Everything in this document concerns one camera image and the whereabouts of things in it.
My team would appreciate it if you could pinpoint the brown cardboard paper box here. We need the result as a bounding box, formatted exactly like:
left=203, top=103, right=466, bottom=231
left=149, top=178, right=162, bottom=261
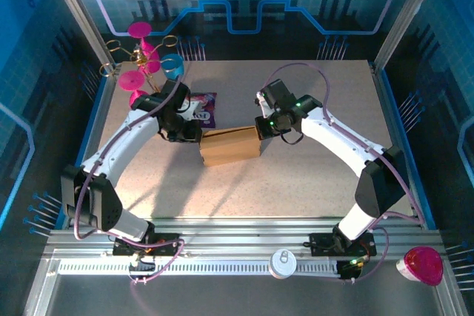
left=198, top=126, right=262, bottom=168

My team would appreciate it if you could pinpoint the purple candy bag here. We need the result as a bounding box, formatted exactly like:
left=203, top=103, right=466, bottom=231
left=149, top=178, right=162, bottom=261
left=187, top=92, right=218, bottom=127

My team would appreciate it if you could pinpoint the blue plastic goblet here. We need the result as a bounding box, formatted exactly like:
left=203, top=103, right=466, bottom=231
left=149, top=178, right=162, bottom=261
left=161, top=53, right=185, bottom=81

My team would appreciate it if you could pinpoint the pink plastic goblet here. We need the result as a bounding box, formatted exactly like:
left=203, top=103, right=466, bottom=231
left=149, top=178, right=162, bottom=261
left=127, top=21, right=157, bottom=58
left=141, top=57, right=163, bottom=75
left=118, top=70, right=153, bottom=110

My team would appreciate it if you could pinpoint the white pull-tab can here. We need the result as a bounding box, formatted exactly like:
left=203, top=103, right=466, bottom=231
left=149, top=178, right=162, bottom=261
left=269, top=249, right=298, bottom=280

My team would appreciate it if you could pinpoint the small black circuit board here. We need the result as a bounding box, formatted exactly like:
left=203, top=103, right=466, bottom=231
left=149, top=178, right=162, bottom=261
left=337, top=256, right=368, bottom=280

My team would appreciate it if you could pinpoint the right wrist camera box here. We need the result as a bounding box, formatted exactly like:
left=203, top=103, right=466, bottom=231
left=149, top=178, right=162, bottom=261
left=255, top=78, right=294, bottom=119

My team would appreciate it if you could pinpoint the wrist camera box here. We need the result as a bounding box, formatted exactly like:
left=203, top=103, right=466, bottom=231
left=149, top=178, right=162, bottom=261
left=158, top=78, right=203, bottom=121
left=255, top=78, right=294, bottom=119

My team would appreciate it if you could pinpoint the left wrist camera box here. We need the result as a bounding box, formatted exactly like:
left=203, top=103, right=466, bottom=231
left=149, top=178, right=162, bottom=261
left=158, top=78, right=203, bottom=121

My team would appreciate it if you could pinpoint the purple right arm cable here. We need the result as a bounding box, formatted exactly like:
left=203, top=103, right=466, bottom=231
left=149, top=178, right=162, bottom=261
left=262, top=62, right=425, bottom=284

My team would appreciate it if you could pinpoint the gold wire glass rack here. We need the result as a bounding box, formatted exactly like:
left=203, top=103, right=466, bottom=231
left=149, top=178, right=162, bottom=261
left=99, top=34, right=179, bottom=95

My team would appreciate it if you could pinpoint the aluminium table side rail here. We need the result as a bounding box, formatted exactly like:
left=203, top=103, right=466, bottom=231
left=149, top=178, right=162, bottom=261
left=55, top=62, right=121, bottom=230
left=370, top=60, right=438, bottom=230

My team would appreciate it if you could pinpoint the aluminium mounting rail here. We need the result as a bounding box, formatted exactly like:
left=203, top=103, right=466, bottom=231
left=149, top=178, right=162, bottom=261
left=42, top=218, right=447, bottom=260

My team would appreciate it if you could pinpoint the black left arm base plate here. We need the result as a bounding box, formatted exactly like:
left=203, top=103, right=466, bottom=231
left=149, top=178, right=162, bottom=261
left=111, top=232, right=181, bottom=257

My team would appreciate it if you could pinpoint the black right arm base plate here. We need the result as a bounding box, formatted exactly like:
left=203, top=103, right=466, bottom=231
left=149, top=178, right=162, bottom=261
left=309, top=232, right=378, bottom=257

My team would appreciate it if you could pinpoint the white slotted cable duct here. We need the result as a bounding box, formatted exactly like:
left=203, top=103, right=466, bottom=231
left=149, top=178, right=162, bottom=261
left=55, top=259, right=344, bottom=277

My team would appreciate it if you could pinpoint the aluminium frame post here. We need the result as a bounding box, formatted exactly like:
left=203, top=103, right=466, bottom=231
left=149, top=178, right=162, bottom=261
left=373, top=0, right=446, bottom=69
left=40, top=0, right=120, bottom=70

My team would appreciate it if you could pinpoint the pink glass on rail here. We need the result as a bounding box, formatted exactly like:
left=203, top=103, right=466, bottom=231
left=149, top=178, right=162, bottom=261
left=395, top=246, right=444, bottom=288

